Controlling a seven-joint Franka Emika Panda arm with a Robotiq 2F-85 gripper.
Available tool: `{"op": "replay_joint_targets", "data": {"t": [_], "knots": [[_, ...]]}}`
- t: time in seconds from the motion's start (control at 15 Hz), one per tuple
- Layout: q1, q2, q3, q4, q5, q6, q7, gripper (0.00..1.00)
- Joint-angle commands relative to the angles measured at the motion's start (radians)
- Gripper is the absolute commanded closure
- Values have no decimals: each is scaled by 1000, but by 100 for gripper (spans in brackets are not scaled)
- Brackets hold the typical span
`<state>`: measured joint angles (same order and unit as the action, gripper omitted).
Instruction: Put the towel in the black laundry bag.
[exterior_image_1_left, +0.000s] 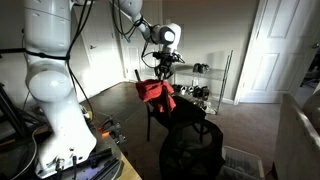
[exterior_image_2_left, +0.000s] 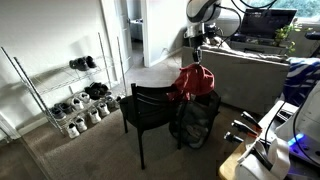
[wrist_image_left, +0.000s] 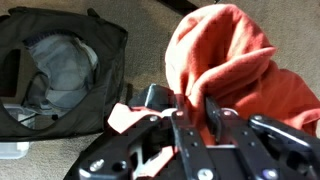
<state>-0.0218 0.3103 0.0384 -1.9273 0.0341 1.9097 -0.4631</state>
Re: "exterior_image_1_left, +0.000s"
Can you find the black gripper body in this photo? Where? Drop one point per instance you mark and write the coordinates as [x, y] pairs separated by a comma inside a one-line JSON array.
[[165, 57]]

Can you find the black wall plug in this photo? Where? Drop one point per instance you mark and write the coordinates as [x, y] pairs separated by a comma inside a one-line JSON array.
[[24, 31]]

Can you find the dark small shoe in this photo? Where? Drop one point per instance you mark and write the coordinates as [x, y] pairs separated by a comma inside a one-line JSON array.
[[175, 88]]

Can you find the wide white panel door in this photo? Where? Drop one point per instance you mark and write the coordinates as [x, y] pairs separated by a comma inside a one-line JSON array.
[[276, 66]]

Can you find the black base rails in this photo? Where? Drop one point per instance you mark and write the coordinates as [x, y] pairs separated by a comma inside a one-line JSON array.
[[103, 160]]

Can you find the black chunky shoe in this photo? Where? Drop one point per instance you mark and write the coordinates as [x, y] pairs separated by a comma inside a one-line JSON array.
[[204, 92]]

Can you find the white sneaker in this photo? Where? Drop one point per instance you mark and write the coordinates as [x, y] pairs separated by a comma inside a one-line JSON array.
[[189, 90]]

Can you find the beige bed footboard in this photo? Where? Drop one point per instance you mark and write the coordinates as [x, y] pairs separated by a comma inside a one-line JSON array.
[[293, 150]]

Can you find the white plastic basket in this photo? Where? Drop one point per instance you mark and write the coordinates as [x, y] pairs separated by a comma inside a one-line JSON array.
[[243, 163]]

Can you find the white shoes pair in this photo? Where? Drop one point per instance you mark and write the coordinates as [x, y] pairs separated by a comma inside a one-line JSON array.
[[207, 107]]

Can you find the black mesh laundry bag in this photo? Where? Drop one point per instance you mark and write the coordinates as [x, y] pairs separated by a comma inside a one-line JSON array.
[[213, 146]]

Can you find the black garment pile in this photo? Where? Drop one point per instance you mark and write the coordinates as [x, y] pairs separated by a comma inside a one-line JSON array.
[[186, 111]]

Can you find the black tripod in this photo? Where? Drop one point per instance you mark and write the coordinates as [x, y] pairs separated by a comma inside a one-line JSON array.
[[6, 106]]

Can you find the white wall outlet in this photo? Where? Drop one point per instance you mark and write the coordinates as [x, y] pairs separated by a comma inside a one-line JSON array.
[[195, 82]]

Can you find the red towel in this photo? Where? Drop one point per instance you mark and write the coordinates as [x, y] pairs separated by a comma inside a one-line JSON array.
[[151, 90]]

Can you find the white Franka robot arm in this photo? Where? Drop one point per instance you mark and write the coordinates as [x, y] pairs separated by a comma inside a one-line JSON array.
[[50, 83]]

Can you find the black wooden chair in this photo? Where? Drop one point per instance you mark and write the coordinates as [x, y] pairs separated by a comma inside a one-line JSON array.
[[148, 126]]

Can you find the white door with round knobs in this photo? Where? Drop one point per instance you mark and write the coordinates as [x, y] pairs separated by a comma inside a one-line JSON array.
[[133, 60]]

